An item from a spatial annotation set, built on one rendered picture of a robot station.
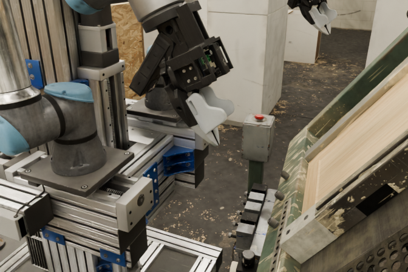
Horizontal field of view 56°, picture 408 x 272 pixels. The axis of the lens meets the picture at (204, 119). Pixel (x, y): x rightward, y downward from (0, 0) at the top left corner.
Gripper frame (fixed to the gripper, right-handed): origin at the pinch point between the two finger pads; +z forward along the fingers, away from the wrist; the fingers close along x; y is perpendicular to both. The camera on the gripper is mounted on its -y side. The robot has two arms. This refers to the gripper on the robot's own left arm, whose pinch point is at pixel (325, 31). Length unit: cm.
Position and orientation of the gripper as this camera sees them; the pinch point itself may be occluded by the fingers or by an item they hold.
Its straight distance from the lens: 122.5
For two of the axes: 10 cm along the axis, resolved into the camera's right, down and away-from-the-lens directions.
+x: 8.1, -5.0, 3.2
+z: 4.8, 8.7, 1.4
